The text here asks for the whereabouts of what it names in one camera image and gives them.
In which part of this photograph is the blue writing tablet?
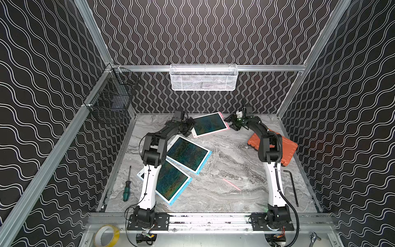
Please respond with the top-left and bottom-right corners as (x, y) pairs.
(156, 161), (192, 205)
(167, 135), (212, 175)

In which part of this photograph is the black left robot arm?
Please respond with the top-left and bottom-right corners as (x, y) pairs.
(132, 109), (195, 228)

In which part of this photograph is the white wire mesh basket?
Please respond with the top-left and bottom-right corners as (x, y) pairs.
(169, 64), (239, 91)

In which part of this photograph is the black wire basket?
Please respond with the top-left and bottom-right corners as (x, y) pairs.
(85, 68), (136, 125)

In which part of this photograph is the black hex key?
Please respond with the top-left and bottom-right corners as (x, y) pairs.
(284, 170), (299, 207)

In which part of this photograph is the pink framed writing tablet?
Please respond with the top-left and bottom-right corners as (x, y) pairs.
(192, 112), (229, 138)

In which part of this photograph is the yellow tape roll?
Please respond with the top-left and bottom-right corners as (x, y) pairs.
(93, 225), (120, 247)

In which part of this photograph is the orange plastic tool case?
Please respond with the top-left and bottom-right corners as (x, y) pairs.
(247, 131), (299, 166)

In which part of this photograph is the pink stylus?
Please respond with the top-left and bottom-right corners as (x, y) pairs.
(222, 178), (241, 191)

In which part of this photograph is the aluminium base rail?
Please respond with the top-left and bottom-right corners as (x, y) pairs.
(86, 213), (335, 234)

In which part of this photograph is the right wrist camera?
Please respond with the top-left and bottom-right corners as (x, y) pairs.
(236, 111), (243, 119)

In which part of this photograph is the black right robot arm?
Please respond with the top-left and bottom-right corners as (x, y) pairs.
(224, 107), (291, 229)

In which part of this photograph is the green handled screwdriver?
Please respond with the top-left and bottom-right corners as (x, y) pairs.
(122, 166), (131, 202)

